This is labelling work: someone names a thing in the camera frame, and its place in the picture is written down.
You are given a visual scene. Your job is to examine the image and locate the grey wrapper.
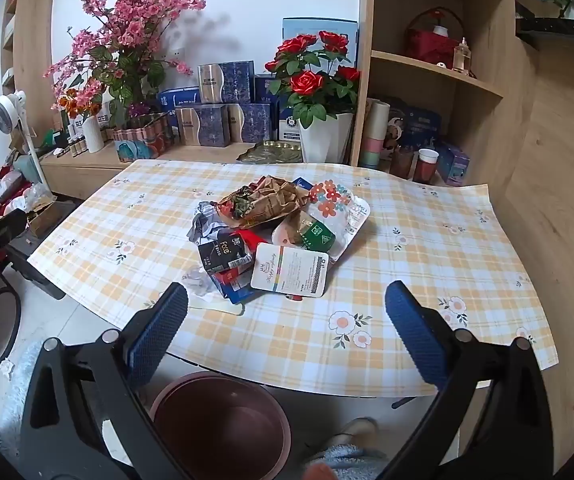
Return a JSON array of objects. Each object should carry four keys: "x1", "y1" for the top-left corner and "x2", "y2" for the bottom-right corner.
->
[{"x1": 188, "y1": 201, "x2": 230, "y2": 256}]

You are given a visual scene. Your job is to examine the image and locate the flat blue box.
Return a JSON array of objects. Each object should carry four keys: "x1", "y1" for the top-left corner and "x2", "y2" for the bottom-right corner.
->
[{"x1": 158, "y1": 87, "x2": 201, "y2": 112}]

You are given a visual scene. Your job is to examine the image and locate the pink flower arrangement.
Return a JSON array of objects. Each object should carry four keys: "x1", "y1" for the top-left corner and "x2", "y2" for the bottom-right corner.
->
[{"x1": 44, "y1": 0, "x2": 208, "y2": 131}]

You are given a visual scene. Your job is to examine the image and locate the brown cup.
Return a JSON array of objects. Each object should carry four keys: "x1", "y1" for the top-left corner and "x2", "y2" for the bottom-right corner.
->
[{"x1": 392, "y1": 147, "x2": 415, "y2": 179}]

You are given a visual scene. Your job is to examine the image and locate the person's right fleece-clad leg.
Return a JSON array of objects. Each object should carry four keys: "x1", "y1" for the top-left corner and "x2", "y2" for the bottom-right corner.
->
[{"x1": 304, "y1": 435, "x2": 390, "y2": 480}]

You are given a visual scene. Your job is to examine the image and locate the blue box with white emblem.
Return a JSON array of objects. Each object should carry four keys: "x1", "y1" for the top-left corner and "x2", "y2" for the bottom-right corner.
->
[{"x1": 278, "y1": 105, "x2": 303, "y2": 142}]

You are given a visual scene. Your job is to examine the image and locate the stack of pastel cups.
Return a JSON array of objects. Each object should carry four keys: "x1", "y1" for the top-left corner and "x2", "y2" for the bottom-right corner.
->
[{"x1": 359, "y1": 100, "x2": 391, "y2": 169}]

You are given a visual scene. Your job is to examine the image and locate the dark blue patterned box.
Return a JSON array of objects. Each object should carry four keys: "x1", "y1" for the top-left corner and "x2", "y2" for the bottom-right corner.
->
[{"x1": 397, "y1": 105, "x2": 441, "y2": 149}]

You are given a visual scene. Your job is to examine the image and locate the wooden shelf unit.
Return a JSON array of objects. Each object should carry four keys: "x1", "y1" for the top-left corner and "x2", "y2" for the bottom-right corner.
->
[
  {"x1": 349, "y1": 0, "x2": 518, "y2": 188},
  {"x1": 0, "y1": 0, "x2": 60, "y2": 96}
]

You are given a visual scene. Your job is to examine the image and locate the red paper cup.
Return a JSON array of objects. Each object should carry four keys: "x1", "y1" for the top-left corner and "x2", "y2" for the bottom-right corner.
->
[{"x1": 412, "y1": 148, "x2": 440, "y2": 184}]

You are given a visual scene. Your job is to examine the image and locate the black tissue packet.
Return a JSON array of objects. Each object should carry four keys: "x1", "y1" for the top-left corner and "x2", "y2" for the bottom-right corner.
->
[{"x1": 198, "y1": 236, "x2": 254, "y2": 276}]

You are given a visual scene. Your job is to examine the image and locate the pile of red cloth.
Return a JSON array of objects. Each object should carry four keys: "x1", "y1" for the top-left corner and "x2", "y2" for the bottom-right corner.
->
[{"x1": 0, "y1": 165, "x2": 35, "y2": 241}]

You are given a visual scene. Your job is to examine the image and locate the small glass bottle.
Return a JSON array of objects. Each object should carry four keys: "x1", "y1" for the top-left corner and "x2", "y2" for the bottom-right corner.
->
[{"x1": 452, "y1": 37, "x2": 471, "y2": 76}]

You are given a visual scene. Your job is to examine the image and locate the white fan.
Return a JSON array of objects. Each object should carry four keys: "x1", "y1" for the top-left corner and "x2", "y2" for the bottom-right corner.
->
[{"x1": 0, "y1": 90, "x2": 48, "y2": 187}]

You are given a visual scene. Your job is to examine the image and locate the small light blue box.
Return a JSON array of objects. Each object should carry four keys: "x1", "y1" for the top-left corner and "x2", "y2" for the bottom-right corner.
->
[{"x1": 437, "y1": 140, "x2": 471, "y2": 187}]

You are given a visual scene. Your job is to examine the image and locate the black cabinet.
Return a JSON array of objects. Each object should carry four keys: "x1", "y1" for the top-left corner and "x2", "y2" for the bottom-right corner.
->
[{"x1": 514, "y1": 2, "x2": 574, "y2": 51}]

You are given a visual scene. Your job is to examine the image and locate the orange flowers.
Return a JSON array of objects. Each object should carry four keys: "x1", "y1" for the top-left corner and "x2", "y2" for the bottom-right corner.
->
[{"x1": 61, "y1": 88, "x2": 94, "y2": 117}]

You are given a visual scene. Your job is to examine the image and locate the black folding table frame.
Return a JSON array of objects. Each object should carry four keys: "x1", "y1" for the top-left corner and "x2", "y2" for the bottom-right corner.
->
[{"x1": 4, "y1": 240, "x2": 68, "y2": 302}]

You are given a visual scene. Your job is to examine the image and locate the brown paper bag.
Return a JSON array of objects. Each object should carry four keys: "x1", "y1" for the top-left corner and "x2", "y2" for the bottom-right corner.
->
[{"x1": 217, "y1": 175, "x2": 313, "y2": 229}]

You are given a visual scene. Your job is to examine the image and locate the camouflage green wrapper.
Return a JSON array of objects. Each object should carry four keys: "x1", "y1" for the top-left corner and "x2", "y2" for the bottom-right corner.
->
[{"x1": 231, "y1": 194, "x2": 257, "y2": 217}]

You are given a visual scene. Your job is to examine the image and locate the beige slipper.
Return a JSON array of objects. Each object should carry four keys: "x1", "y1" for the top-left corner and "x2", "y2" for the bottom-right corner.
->
[{"x1": 334, "y1": 417, "x2": 379, "y2": 448}]

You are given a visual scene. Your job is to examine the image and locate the red rose plant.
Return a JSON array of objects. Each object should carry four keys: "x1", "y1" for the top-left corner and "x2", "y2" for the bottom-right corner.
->
[{"x1": 264, "y1": 30, "x2": 363, "y2": 129}]

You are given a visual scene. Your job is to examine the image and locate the white card package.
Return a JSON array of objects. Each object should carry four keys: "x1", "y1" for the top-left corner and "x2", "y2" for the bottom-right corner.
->
[{"x1": 250, "y1": 242, "x2": 329, "y2": 299}]

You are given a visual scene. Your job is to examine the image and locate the wooden sideboard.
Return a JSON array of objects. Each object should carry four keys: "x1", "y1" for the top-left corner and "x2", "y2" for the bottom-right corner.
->
[{"x1": 39, "y1": 142, "x2": 353, "y2": 202}]

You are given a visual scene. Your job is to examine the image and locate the white vase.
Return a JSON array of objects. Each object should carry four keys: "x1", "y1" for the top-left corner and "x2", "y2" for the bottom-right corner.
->
[{"x1": 83, "y1": 112, "x2": 106, "y2": 154}]

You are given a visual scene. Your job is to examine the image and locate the row of small bottles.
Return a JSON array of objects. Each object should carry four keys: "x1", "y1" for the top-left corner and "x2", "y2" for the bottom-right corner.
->
[{"x1": 64, "y1": 132, "x2": 88, "y2": 157}]

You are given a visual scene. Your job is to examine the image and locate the white flower pot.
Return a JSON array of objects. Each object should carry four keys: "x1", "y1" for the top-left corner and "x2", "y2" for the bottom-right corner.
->
[{"x1": 297, "y1": 112, "x2": 355, "y2": 164}]

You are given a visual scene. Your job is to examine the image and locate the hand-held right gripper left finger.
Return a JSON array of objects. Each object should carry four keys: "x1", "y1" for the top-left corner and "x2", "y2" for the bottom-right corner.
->
[{"x1": 19, "y1": 282, "x2": 193, "y2": 480}]

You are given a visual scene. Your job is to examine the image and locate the blue and gold gift box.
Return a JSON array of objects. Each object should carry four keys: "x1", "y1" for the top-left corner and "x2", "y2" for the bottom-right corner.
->
[
  {"x1": 198, "y1": 61, "x2": 256, "y2": 106},
  {"x1": 174, "y1": 105, "x2": 231, "y2": 147},
  {"x1": 227, "y1": 103, "x2": 273, "y2": 144}
]

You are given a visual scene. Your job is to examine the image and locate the large blue white box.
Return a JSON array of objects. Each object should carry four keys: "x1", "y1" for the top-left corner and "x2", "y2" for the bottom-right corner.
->
[{"x1": 282, "y1": 17, "x2": 359, "y2": 142}]

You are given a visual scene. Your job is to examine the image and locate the cardboard box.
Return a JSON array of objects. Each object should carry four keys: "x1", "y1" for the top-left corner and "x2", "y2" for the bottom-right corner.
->
[{"x1": 27, "y1": 199, "x2": 68, "y2": 239}]

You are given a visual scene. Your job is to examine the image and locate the floral plastic bag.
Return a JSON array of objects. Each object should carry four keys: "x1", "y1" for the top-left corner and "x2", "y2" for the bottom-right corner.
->
[{"x1": 309, "y1": 180, "x2": 372, "y2": 238}]

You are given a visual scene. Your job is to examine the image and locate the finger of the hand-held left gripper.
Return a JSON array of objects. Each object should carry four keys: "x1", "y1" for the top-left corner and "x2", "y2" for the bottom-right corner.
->
[{"x1": 0, "y1": 208, "x2": 28, "y2": 256}]

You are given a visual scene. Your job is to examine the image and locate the yellow checked floral tablecloth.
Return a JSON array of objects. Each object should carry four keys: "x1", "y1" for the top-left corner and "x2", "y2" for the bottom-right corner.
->
[{"x1": 27, "y1": 159, "x2": 553, "y2": 398}]

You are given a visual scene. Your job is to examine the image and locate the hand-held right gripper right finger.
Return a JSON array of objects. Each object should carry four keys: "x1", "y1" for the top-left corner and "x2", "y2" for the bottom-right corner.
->
[{"x1": 379, "y1": 280, "x2": 553, "y2": 480}]

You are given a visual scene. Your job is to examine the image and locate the red basket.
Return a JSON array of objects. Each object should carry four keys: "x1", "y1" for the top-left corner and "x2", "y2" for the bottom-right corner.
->
[{"x1": 404, "y1": 6, "x2": 468, "y2": 67}]

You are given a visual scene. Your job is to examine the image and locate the blue printed packet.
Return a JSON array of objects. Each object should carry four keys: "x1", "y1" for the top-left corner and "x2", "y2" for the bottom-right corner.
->
[{"x1": 217, "y1": 267, "x2": 255, "y2": 306}]

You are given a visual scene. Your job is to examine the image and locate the green packet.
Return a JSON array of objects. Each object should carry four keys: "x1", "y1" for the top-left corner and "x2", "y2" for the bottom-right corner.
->
[{"x1": 287, "y1": 210, "x2": 336, "y2": 252}]

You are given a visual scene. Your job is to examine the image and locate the brown plastic bin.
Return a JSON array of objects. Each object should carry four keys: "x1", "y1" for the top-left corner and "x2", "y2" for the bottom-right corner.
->
[{"x1": 149, "y1": 371, "x2": 305, "y2": 480}]

